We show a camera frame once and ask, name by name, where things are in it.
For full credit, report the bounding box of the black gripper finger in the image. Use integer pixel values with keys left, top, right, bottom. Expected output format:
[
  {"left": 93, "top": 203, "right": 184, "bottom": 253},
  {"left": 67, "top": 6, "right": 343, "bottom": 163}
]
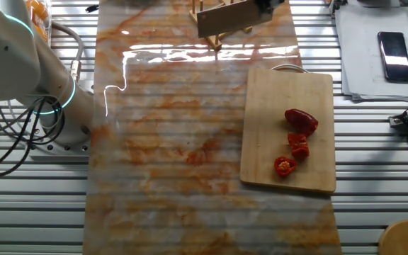
[{"left": 255, "top": 0, "right": 286, "bottom": 15}]

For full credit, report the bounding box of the steel cleaver knife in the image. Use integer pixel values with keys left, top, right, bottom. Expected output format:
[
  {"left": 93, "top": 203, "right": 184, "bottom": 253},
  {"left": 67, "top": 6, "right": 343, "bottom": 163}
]
[{"left": 196, "top": 0, "right": 276, "bottom": 39}]

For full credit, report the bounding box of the large red chili pepper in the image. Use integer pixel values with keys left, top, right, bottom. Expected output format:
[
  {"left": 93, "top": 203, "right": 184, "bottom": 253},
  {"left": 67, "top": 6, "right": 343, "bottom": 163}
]
[{"left": 284, "top": 108, "right": 319, "bottom": 137}]

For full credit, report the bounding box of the medium red chili piece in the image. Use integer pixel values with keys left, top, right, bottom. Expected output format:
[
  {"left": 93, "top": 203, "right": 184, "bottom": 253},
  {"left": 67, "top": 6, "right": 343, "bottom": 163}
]
[{"left": 287, "top": 132, "right": 311, "bottom": 159}]

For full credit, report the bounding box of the small red chili slice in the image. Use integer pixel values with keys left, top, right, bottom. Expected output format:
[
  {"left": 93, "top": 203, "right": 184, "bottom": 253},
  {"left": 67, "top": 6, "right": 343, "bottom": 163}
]
[{"left": 273, "top": 156, "right": 298, "bottom": 178}]

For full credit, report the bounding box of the wooden peg dish rack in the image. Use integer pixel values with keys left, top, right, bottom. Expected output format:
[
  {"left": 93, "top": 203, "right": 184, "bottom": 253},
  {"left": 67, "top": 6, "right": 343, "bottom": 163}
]
[{"left": 188, "top": 0, "right": 254, "bottom": 52}]

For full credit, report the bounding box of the white paper stack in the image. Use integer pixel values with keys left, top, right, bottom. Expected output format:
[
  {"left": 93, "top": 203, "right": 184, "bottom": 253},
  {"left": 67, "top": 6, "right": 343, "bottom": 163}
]
[{"left": 334, "top": 0, "right": 408, "bottom": 103}]

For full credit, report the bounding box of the wooden cutting board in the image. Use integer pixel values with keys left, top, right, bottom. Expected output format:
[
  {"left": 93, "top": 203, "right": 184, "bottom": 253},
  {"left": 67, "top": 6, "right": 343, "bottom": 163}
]
[{"left": 239, "top": 64, "right": 337, "bottom": 195}]

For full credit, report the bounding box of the black smartphone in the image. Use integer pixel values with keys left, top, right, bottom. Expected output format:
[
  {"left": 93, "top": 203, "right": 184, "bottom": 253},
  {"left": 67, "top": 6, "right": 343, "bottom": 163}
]
[{"left": 378, "top": 30, "right": 408, "bottom": 84}]

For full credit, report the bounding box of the orange marbled table mat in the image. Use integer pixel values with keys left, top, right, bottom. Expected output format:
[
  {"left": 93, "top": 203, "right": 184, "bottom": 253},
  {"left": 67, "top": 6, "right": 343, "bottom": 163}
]
[{"left": 82, "top": 0, "right": 343, "bottom": 255}]

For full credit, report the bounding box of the clear plastic orange package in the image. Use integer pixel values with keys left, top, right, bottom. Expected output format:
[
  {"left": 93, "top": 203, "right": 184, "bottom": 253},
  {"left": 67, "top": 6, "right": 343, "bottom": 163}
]
[{"left": 25, "top": 0, "right": 53, "bottom": 45}]

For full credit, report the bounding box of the wooden mug tree stand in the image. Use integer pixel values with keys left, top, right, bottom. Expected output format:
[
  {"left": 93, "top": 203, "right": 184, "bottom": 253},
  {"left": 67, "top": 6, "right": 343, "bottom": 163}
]
[{"left": 378, "top": 220, "right": 408, "bottom": 255}]

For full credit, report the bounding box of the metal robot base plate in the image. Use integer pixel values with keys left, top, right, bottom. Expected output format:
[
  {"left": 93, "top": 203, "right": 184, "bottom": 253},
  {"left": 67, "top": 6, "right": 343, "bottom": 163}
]
[{"left": 29, "top": 116, "right": 92, "bottom": 157}]

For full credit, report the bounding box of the black cable bundle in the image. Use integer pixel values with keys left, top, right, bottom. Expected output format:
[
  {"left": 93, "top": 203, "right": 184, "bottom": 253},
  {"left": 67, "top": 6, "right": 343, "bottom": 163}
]
[{"left": 0, "top": 96, "right": 67, "bottom": 179}]

